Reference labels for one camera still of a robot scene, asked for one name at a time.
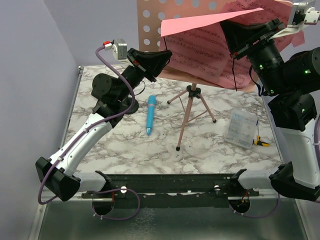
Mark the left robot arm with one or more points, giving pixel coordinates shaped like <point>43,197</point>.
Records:
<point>115,98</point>

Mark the black microphone stand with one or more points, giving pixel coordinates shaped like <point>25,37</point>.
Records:
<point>125,106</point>

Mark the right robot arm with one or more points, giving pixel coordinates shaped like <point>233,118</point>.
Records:
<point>290,85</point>

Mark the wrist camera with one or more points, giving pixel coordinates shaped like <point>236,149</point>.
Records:
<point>118,48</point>
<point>302,14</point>

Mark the pink sheet music pages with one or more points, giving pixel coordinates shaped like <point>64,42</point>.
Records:
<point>199,48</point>

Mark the blue toy microphone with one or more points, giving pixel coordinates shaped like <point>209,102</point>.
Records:
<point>150,114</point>

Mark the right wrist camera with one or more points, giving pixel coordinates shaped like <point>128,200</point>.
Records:
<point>302,14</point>

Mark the pink sheet music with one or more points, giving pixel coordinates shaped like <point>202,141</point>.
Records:
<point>273,80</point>

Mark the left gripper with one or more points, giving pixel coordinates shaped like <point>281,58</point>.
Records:
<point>153,62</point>

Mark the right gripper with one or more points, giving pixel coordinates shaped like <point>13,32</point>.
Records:
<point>237,35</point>

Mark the pink music stand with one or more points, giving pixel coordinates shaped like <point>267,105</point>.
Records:
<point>150,14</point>

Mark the yellow black pliers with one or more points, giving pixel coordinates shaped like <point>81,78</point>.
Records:
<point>258,142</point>

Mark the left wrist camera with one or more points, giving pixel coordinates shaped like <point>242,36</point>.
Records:
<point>118,48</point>

